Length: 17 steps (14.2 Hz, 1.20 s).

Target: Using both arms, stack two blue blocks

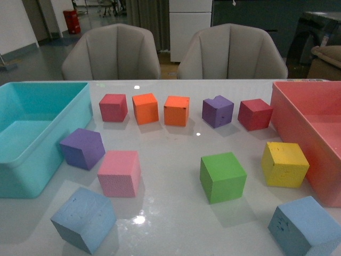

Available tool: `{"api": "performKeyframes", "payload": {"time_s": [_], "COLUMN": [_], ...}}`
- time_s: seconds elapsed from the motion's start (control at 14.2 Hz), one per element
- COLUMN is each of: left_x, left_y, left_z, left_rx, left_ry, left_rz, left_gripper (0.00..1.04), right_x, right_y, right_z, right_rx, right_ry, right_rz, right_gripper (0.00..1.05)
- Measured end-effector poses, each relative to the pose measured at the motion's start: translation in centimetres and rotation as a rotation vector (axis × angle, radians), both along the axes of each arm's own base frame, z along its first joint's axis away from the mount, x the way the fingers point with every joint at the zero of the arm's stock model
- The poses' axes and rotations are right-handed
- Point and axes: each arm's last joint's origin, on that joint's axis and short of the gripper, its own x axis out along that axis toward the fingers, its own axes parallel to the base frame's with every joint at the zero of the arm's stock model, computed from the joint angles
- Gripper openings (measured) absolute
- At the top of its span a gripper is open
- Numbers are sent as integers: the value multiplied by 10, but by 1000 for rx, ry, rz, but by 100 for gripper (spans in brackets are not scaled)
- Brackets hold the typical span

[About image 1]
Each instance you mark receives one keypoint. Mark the blue foam block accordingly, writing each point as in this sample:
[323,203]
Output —
[304,227]
[85,219]

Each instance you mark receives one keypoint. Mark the right orange foam block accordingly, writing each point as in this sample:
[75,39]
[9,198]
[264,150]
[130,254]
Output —
[176,110]

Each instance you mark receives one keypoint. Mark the orange foam block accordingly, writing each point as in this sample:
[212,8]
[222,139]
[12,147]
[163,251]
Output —
[145,108]
[176,110]

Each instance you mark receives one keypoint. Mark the left orange foam block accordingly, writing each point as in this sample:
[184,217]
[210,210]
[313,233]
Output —
[145,108]

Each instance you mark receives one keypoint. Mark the notched purple foam block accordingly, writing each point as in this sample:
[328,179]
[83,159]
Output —
[218,111]

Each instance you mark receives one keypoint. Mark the magenta foam block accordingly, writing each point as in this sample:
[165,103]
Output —
[113,107]

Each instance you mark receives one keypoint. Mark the pink foam block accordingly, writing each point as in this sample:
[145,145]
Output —
[119,174]

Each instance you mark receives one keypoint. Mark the green foam block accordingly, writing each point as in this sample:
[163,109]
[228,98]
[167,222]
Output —
[222,177]

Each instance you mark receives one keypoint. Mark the dark red foam block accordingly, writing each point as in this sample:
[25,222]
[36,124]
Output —
[254,114]

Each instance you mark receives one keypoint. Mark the left purple foam block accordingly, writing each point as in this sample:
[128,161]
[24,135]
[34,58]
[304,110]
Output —
[82,148]

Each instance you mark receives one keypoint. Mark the left beige armchair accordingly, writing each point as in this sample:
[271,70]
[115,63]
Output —
[113,52]

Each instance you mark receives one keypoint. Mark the beige armchair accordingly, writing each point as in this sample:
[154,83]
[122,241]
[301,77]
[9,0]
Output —
[232,51]
[113,52]

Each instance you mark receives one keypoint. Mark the right beige armchair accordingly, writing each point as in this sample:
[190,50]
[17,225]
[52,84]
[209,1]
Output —
[232,51]

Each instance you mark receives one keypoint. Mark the white drawer cabinet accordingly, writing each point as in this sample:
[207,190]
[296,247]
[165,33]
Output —
[185,19]

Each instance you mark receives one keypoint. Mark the grey curtain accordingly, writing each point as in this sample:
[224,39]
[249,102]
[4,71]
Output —
[153,16]

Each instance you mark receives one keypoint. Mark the yellow foam block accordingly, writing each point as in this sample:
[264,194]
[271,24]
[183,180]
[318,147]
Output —
[284,164]

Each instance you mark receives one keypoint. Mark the teal plastic bin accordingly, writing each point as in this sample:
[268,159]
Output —
[35,117]

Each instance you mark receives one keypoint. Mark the pink plastic bin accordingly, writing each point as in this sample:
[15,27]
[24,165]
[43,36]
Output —
[308,113]

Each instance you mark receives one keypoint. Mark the red box on floor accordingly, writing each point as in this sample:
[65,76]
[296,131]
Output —
[72,22]

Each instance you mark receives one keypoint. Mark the dark grey counter cabinet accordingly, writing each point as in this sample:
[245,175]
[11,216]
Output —
[278,18]

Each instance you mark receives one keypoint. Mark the brown sofa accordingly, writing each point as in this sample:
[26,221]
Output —
[325,63]

